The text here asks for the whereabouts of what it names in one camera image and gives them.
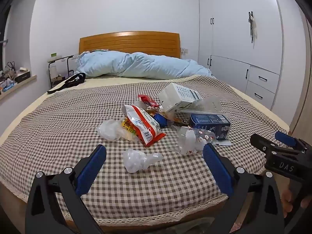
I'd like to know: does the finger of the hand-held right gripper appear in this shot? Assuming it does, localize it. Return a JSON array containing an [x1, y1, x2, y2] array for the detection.
[[250, 134, 278, 153], [275, 131, 311, 152]]

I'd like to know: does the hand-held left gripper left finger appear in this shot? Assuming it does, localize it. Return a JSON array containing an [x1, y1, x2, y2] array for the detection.
[[25, 144, 108, 234]]

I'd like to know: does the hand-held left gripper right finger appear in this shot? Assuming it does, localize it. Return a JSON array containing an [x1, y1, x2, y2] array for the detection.
[[202, 143, 285, 234]]

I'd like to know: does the clear plastic bottle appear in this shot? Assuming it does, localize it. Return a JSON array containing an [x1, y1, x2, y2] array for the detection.
[[191, 96, 223, 114], [176, 126, 217, 156]]

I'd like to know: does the white plastic bag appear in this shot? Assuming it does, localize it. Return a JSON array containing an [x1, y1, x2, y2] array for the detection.
[[97, 119, 128, 142], [122, 149, 164, 174]]

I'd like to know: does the blue carton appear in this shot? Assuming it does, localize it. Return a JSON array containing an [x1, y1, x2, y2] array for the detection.
[[189, 113, 232, 141]]

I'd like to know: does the yellow snack bag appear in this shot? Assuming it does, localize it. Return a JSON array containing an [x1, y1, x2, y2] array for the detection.
[[121, 117, 137, 142]]

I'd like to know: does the red and white snack bag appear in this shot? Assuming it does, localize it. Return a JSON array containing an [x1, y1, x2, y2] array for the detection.
[[121, 104, 167, 148]]

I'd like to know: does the blue round plastic lid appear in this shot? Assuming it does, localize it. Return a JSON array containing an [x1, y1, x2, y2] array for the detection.
[[154, 113, 169, 128]]

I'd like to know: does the white milk carton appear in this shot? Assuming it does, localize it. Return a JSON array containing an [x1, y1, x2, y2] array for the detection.
[[158, 83, 203, 112]]

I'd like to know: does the red wrapper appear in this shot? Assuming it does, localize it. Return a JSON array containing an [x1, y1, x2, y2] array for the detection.
[[137, 94, 160, 108]]

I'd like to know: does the person's right hand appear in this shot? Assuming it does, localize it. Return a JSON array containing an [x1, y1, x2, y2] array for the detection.
[[281, 187, 312, 219]]

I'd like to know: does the wooden door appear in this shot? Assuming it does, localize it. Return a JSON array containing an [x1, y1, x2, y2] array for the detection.
[[290, 12, 312, 137]]

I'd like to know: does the brown checked blanket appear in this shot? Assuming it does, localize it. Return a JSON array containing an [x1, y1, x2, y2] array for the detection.
[[0, 75, 289, 221]]

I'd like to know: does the cream bed sheet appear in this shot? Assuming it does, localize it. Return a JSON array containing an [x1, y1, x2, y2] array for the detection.
[[0, 74, 290, 139]]

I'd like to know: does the white wardrobe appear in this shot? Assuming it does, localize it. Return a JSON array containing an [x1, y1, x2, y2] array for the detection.
[[197, 0, 285, 111]]

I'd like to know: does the light blue duvet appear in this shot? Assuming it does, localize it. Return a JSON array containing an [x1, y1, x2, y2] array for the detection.
[[73, 51, 212, 80]]

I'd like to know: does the hanging white cloth pouch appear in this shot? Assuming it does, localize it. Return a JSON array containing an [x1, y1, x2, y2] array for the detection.
[[248, 11, 258, 44]]

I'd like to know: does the pile of small household items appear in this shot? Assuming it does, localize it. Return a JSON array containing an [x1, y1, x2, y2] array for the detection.
[[0, 62, 18, 93]]

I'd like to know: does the black strap bag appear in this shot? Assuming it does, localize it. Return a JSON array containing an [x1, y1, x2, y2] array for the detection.
[[47, 73, 86, 95]]

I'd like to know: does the black frame side table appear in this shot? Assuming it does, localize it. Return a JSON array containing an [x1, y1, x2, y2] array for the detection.
[[47, 56, 75, 88]]

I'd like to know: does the wooden bed frame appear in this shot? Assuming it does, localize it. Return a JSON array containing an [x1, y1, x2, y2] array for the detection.
[[0, 31, 251, 234]]

